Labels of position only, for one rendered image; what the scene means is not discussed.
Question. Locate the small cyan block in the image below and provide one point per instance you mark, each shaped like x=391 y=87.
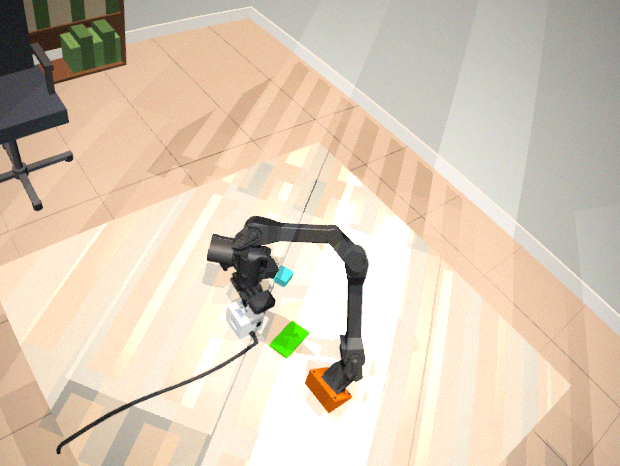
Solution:
x=283 y=276

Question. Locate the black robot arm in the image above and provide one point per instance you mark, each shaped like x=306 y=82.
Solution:
x=259 y=231

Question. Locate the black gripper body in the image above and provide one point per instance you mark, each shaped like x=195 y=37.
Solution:
x=249 y=282

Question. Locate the bright green flat rectangular block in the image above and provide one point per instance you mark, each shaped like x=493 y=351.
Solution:
x=289 y=339

